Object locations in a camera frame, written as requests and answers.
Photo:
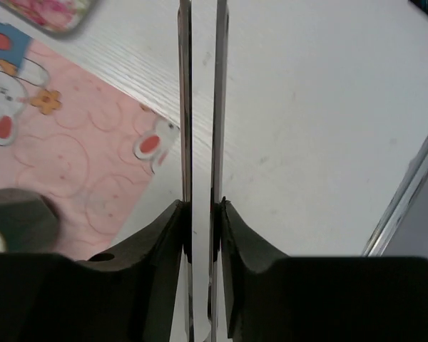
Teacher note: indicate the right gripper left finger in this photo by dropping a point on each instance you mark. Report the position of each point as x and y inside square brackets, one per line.
[125, 293]

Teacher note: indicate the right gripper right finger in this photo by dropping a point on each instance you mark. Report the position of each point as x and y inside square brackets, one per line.
[270, 296]

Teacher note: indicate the metal tongs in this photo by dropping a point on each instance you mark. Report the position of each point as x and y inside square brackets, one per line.
[202, 149]

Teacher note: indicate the pink bunny placemat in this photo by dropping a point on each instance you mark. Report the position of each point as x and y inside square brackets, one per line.
[87, 147]

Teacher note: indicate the floral rectangular tray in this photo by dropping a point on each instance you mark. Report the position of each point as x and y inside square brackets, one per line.
[57, 19]

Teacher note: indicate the aluminium table frame rail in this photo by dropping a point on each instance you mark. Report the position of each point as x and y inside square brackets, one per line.
[400, 204]

